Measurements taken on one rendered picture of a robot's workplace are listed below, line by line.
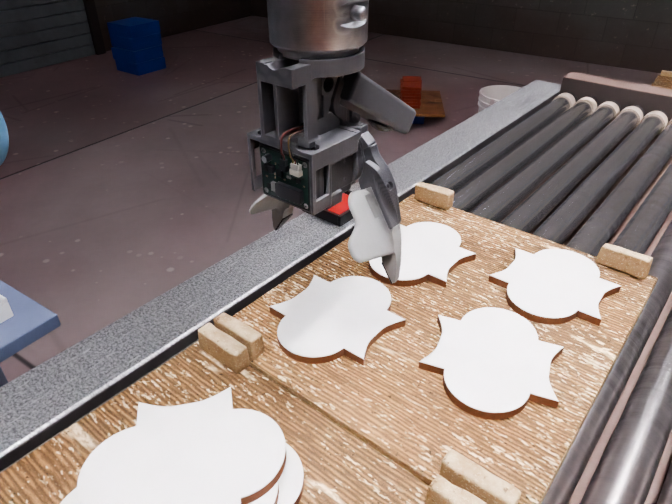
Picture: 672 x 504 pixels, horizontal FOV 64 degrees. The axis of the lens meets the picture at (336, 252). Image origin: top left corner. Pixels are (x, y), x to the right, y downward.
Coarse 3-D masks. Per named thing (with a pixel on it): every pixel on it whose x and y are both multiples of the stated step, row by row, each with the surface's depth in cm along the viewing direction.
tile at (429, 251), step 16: (400, 224) 74; (416, 224) 74; (432, 224) 74; (416, 240) 71; (432, 240) 71; (448, 240) 71; (416, 256) 68; (432, 256) 68; (448, 256) 68; (464, 256) 68; (384, 272) 65; (400, 272) 65; (416, 272) 65; (432, 272) 65; (448, 272) 66
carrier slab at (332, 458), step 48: (144, 384) 52; (192, 384) 52; (240, 384) 52; (96, 432) 47; (288, 432) 47; (336, 432) 47; (0, 480) 43; (48, 480) 43; (336, 480) 43; (384, 480) 43
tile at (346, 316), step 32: (320, 288) 62; (352, 288) 62; (384, 288) 62; (288, 320) 58; (320, 320) 58; (352, 320) 58; (384, 320) 58; (288, 352) 54; (320, 352) 54; (352, 352) 54
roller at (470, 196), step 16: (592, 96) 128; (576, 112) 120; (592, 112) 125; (544, 128) 112; (560, 128) 113; (528, 144) 104; (544, 144) 107; (512, 160) 98; (528, 160) 102; (480, 176) 93; (496, 176) 94; (512, 176) 98; (464, 192) 88; (480, 192) 89; (464, 208) 86
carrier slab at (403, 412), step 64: (320, 256) 70; (512, 256) 70; (256, 320) 59; (576, 320) 59; (320, 384) 52; (384, 384) 52; (576, 384) 52; (384, 448) 46; (448, 448) 46; (512, 448) 46
